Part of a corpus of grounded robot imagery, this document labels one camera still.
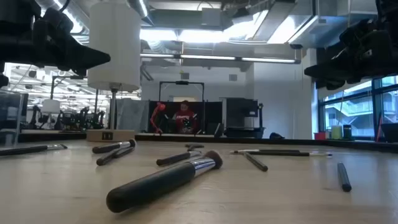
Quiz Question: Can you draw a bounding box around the grey fabric cover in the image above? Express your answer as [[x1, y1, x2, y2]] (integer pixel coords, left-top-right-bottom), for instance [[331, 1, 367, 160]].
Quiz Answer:
[[116, 98, 150, 133]]

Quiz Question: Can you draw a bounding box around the red rod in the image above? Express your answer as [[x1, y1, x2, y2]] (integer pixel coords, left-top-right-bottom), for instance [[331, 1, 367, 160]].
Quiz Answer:
[[375, 112, 384, 142]]

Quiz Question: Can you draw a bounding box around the white shade wooden base lamp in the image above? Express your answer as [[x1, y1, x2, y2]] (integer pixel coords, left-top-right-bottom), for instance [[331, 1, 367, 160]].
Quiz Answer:
[[86, 0, 142, 143]]

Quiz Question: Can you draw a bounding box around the black cabinet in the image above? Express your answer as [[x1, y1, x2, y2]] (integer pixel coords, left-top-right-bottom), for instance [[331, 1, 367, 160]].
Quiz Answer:
[[221, 96, 266, 139]]

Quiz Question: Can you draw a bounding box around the black makeup pencil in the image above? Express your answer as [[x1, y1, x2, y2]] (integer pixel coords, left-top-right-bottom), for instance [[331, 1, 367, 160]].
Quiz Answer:
[[243, 151, 269, 172]]

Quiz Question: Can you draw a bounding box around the long thin dark brush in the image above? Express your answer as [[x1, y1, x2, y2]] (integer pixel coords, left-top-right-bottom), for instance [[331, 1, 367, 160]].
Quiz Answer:
[[248, 150, 333, 157]]

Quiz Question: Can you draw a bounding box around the slim black brush silver ferrule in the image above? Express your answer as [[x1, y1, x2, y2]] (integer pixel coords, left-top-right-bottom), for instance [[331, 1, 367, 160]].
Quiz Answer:
[[0, 143, 68, 157]]

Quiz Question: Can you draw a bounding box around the large black powder brush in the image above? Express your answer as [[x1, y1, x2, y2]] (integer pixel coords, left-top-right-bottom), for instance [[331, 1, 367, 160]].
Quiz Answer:
[[105, 149, 224, 214]]

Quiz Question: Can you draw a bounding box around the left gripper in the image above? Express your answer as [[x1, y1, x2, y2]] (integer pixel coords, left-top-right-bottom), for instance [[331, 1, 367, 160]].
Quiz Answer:
[[0, 0, 111, 78]]

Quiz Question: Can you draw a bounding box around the black partition screen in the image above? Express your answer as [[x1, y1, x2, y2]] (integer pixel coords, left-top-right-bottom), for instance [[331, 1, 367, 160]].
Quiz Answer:
[[148, 100, 223, 137]]

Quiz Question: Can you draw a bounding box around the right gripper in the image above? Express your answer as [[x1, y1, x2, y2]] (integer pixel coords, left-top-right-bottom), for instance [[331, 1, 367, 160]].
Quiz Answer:
[[303, 0, 398, 91]]

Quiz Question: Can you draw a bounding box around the short dark makeup brush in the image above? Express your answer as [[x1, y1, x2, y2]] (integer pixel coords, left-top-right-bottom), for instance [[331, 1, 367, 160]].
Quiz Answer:
[[96, 146, 136, 167]]

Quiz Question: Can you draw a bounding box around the black cup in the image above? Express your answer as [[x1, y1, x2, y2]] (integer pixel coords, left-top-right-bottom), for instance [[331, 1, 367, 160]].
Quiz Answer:
[[342, 124, 353, 141]]

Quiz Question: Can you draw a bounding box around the black gantry frame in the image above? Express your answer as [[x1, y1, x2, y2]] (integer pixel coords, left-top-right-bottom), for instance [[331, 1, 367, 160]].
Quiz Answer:
[[159, 80, 206, 102]]

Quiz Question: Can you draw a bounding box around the red desk lamp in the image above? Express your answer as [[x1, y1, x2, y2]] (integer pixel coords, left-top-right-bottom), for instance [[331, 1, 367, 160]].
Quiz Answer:
[[149, 101, 167, 135]]

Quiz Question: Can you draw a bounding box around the medium black round brush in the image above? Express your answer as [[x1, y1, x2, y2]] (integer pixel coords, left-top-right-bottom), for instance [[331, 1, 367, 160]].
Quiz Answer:
[[91, 138, 137, 154]]

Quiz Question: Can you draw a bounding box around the black window frame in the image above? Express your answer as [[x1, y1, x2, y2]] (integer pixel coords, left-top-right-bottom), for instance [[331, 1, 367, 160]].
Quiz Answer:
[[317, 74, 398, 140]]

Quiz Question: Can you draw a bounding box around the dark blue makeup pencil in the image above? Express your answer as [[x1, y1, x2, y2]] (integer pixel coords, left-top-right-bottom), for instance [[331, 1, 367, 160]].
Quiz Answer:
[[337, 162, 353, 193]]

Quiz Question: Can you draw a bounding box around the long ceiling tube light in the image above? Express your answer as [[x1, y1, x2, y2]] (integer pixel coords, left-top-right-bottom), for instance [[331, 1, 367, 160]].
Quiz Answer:
[[139, 52, 297, 65]]

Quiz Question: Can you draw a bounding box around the white background lamp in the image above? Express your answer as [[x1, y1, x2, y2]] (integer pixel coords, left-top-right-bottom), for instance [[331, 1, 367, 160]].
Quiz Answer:
[[40, 98, 62, 130]]

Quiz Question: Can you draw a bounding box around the person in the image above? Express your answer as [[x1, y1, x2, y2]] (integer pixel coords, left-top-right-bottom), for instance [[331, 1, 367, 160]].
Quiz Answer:
[[172, 100, 200, 135]]

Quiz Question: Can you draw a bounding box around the grey ceiling box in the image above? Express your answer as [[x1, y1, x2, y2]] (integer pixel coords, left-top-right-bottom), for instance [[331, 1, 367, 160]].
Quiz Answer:
[[200, 7, 223, 27]]

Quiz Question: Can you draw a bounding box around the black bin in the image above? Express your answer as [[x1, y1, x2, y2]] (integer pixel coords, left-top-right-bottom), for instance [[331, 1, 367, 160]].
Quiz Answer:
[[380, 122, 398, 144]]

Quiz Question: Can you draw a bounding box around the pale green cup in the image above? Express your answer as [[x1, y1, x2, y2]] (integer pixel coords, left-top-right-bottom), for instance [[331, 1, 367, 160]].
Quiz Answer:
[[330, 124, 343, 141]]

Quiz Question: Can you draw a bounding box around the black aluminium table frame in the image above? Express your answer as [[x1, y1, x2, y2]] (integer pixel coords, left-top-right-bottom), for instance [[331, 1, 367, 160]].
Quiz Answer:
[[17, 132, 398, 154]]

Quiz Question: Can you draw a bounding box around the small dark makeup brush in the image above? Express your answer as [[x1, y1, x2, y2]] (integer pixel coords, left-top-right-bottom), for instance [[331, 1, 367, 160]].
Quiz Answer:
[[184, 142, 205, 152]]

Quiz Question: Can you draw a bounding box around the black brush wide silver ferrule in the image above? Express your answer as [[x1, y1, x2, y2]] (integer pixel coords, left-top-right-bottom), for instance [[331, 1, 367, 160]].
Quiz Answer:
[[155, 150, 203, 167]]

